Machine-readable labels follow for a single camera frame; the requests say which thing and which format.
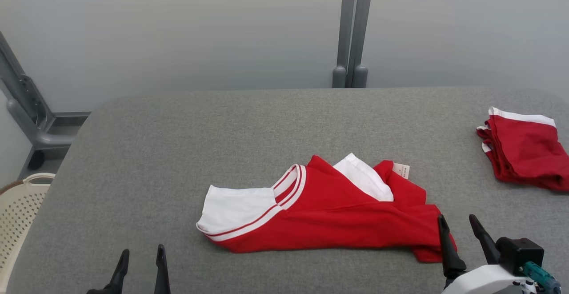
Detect cream plastic laundry basket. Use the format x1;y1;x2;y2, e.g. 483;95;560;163
0;173;56;286

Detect grey wheeled metal frame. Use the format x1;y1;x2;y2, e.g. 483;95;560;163
0;32;92;171

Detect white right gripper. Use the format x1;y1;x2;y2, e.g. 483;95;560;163
437;214;538;294

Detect grey fabric sofa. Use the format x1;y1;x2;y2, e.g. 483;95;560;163
7;86;569;294

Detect grey metal partition post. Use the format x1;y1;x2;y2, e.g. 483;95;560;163
332;0;375;89

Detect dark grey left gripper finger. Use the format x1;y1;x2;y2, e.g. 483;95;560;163
87;249;130;294
154;244;171;294

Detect red shorts with white stripe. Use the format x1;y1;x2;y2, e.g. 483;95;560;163
477;107;569;192

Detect red and white basketball jersey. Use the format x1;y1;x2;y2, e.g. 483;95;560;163
196;153;457;263

